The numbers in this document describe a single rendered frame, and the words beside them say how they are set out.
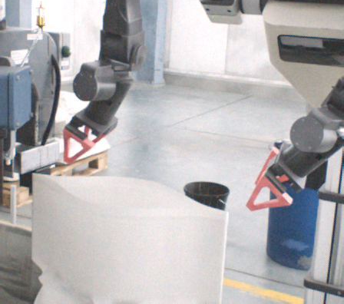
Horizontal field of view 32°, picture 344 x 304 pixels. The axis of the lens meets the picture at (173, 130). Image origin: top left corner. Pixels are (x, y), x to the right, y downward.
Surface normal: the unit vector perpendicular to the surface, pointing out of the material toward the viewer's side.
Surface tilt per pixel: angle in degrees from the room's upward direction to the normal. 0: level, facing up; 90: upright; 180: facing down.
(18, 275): 90
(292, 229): 93
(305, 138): 79
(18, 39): 90
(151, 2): 90
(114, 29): 103
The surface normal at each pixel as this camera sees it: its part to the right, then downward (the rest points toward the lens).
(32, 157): 0.90, 0.15
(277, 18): -0.24, -0.64
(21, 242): -0.44, 0.17
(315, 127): -0.57, -0.05
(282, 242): -0.75, 0.15
